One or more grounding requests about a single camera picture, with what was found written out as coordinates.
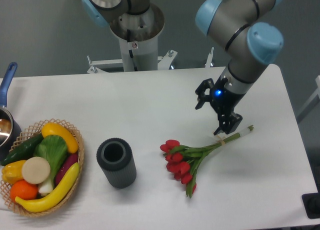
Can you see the green bok choy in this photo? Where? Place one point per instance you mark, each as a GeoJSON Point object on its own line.
{"type": "Point", "coordinates": [52, 148]}

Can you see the white furniture leg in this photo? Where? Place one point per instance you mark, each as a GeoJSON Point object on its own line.
{"type": "Point", "coordinates": [310, 103]}

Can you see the woven wicker basket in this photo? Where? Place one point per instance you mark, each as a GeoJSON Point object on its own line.
{"type": "Point", "coordinates": [31, 131]}

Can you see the green cucumber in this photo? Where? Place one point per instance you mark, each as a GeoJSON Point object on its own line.
{"type": "Point", "coordinates": [23, 151]}

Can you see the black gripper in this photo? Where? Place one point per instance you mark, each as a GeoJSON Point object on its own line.
{"type": "Point", "coordinates": [223, 101]}

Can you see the white metal base frame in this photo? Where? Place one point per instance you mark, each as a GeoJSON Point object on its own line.
{"type": "Point", "coordinates": [166, 62]}

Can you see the black box at edge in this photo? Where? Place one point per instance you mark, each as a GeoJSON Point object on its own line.
{"type": "Point", "coordinates": [311, 202]}

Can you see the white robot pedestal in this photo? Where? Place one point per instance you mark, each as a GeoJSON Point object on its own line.
{"type": "Point", "coordinates": [138, 38]}

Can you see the dark grey ribbed vase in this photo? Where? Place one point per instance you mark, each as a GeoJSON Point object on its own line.
{"type": "Point", "coordinates": [115, 158]}

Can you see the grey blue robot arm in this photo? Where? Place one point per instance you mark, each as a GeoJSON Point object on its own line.
{"type": "Point", "coordinates": [234, 25]}

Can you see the blue handled saucepan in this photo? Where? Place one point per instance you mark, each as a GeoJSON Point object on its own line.
{"type": "Point", "coordinates": [9, 128]}

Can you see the yellow squash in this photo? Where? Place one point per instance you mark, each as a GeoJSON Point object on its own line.
{"type": "Point", "coordinates": [52, 128]}

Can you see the red tulip bouquet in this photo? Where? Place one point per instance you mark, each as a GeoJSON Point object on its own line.
{"type": "Point", "coordinates": [184, 161]}

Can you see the purple sweet potato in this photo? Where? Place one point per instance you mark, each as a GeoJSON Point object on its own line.
{"type": "Point", "coordinates": [70, 160]}

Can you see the orange fruit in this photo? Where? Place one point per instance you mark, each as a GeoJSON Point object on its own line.
{"type": "Point", "coordinates": [23, 190]}

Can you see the yellow banana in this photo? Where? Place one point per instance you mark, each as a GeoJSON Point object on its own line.
{"type": "Point", "coordinates": [56, 196]}

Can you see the yellow bell pepper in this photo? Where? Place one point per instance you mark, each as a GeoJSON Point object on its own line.
{"type": "Point", "coordinates": [12, 172]}

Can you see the beige round disc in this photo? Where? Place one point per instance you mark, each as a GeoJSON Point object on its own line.
{"type": "Point", "coordinates": [35, 170]}

